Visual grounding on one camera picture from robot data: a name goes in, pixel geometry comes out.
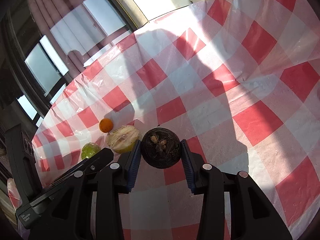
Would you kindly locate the small orange tangerine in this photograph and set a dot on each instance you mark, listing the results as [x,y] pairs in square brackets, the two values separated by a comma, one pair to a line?
[106,125]

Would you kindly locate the dark mangosteen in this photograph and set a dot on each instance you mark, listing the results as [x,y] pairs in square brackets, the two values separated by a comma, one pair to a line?
[160,148]

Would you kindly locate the red white checkered tablecloth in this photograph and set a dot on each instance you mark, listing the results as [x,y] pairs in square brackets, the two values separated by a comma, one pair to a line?
[237,79]

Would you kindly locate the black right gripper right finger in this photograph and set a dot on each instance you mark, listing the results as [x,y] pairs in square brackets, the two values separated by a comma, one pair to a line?
[252,214]

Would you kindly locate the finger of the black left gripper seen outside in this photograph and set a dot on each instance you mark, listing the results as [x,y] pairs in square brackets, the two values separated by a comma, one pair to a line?
[99,160]

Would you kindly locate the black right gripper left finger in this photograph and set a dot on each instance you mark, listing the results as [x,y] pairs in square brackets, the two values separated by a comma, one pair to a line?
[102,189]

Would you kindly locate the green half fruit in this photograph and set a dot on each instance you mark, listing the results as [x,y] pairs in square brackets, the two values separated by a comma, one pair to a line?
[89,150]

